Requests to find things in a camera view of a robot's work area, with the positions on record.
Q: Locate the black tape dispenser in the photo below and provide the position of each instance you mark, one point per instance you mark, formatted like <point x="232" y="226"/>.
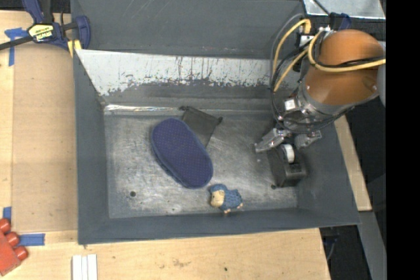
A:
<point x="287" y="170"/>

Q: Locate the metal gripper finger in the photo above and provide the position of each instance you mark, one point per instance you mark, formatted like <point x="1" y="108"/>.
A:
<point x="270" y="141"/>
<point x="306" y="139"/>

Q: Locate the blue toy sheep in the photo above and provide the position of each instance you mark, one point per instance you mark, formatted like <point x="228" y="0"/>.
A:
<point x="229" y="200"/>

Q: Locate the grey metal bin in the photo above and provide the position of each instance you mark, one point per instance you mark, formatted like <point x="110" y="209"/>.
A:
<point x="183" y="26"/>

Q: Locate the black cloth pouch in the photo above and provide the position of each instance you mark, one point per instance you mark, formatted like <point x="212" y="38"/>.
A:
<point x="203" y="126"/>

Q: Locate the blue dotted slipper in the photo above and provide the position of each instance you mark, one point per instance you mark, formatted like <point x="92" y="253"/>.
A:
<point x="182" y="154"/>

